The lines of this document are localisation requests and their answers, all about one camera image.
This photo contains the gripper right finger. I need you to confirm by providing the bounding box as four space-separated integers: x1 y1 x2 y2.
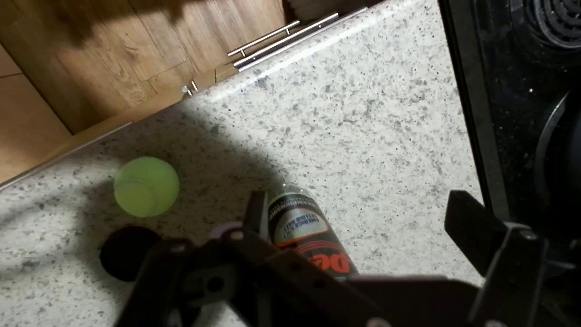
444 190 551 327

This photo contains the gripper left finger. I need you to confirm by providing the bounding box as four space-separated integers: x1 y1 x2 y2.
114 190 383 327

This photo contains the clear tennis ball can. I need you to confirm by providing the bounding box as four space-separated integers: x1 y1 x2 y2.
267 183 360 278

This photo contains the pale pink round lid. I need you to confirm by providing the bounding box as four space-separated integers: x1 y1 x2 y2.
208 221 245 241

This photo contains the coil stove burner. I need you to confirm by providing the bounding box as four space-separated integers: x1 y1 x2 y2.
508 0 581 51
533 89 581 218

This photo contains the black stove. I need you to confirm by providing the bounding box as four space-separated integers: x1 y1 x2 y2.
438 0 581 327

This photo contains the black round lid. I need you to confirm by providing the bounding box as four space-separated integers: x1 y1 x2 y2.
99 225 162 282

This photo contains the yellow-green tennis ball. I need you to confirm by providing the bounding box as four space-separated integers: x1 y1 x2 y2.
113 156 180 218

